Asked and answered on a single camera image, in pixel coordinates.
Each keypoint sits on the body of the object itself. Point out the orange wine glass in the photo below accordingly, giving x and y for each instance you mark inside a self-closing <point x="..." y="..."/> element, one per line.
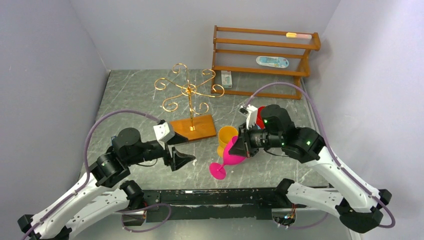
<point x="225" y="134"/>

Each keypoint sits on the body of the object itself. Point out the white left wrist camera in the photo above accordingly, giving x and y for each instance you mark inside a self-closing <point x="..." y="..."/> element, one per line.
<point x="163" y="133"/>

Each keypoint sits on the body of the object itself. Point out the small white box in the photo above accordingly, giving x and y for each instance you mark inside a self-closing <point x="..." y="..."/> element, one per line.
<point x="226" y="79"/>

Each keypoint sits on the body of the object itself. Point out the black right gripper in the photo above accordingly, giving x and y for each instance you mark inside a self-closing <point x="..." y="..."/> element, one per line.
<point x="247" y="142"/>

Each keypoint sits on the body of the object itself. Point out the gold wire wine glass rack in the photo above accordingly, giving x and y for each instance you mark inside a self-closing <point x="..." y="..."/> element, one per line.
<point x="200" y="124"/>

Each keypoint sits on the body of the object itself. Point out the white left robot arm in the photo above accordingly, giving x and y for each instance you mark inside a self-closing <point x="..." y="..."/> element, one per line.
<point x="104" y="189"/>

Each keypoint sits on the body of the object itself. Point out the yellow pink tube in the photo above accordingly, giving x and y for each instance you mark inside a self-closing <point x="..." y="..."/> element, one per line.
<point x="302" y="36"/>

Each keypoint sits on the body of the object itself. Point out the pink wine glass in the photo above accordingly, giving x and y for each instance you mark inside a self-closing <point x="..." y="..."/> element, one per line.
<point x="217" y="170"/>

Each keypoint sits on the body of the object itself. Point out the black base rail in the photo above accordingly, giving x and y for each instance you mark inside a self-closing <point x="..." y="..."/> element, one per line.
<point x="202" y="204"/>

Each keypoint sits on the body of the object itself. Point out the brown wooden shelf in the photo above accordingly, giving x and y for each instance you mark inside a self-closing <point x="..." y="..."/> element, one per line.
<point x="266" y="52"/>

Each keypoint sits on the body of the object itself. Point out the red wine glass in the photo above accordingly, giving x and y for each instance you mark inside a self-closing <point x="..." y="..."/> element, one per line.
<point x="259" y="121"/>

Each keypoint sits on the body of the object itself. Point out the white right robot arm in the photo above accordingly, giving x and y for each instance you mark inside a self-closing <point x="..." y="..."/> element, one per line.
<point x="359" y="206"/>

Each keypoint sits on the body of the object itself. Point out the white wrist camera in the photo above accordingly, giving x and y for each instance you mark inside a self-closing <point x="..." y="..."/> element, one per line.
<point x="163" y="133"/>
<point x="251" y="113"/>

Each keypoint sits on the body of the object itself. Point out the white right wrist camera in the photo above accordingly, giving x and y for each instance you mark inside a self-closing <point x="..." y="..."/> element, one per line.
<point x="251" y="113"/>

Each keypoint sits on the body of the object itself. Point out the light blue packaged item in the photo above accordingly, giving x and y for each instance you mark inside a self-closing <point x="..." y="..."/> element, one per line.
<point x="272" y="61"/>

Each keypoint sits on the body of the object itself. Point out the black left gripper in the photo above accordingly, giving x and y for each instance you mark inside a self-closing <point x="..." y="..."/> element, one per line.
<point x="179" y="159"/>

